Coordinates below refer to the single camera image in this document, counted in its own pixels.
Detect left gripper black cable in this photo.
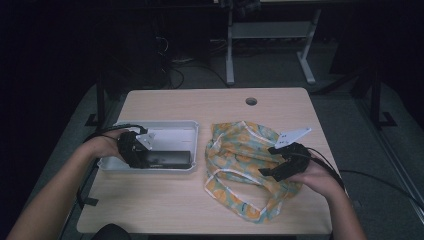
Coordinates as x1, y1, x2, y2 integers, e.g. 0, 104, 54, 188
75, 123, 148, 210

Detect dark rounded shape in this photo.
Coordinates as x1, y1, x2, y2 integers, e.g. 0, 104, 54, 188
90, 222, 133, 240

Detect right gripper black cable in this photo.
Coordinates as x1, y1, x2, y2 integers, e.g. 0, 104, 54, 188
305, 147, 424, 212

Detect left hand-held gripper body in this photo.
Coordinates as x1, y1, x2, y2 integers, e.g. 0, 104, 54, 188
116, 130, 158, 170

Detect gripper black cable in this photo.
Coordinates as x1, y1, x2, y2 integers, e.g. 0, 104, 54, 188
75, 123, 148, 210
305, 147, 424, 212

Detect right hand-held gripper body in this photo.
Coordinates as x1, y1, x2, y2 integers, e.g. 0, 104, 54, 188
273, 127, 313, 183

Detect black floor cables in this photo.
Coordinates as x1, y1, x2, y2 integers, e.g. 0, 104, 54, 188
156, 33, 231, 90

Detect person's left hand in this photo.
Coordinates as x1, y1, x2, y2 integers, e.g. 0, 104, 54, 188
89, 129, 130, 161

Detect white metal desk frame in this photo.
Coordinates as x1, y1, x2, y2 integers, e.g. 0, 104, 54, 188
224, 8, 323, 86

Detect fruit print cloth bag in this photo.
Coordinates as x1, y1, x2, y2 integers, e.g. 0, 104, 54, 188
203, 120, 304, 224

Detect black rectangular case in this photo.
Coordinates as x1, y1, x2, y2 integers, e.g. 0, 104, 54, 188
147, 150, 193, 170

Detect white plastic tray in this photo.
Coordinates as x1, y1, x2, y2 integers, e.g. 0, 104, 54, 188
97, 119, 200, 174

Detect person's right hand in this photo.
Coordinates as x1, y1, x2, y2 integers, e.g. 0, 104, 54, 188
289, 159, 346, 201

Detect black metal stand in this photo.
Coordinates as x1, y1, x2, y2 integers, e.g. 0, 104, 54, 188
84, 74, 108, 131
369, 69, 398, 129

